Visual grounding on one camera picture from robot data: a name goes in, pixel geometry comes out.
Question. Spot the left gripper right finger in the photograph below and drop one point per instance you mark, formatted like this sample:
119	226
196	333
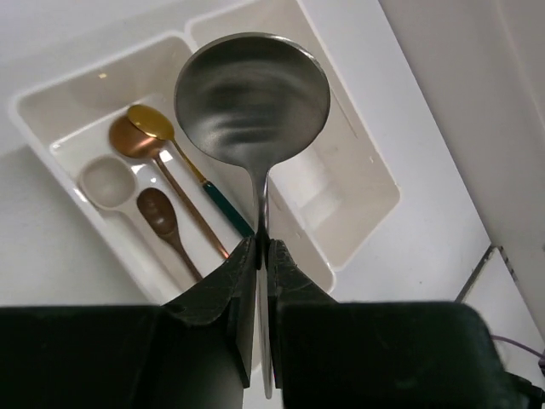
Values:
330	354

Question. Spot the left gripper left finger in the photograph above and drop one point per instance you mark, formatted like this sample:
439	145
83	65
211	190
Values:
192	352

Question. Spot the brown wooden spoon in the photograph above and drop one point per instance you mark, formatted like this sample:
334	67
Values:
160	214

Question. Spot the white ceramic spoon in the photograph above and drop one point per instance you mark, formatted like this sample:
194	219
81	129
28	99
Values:
111	185

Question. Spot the gold spoon green handle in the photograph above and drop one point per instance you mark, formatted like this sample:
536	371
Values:
154	124

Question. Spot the silver round spoon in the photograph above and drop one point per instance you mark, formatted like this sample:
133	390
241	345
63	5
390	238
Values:
253	100

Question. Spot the left white plastic bin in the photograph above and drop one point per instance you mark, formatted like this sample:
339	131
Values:
66	123

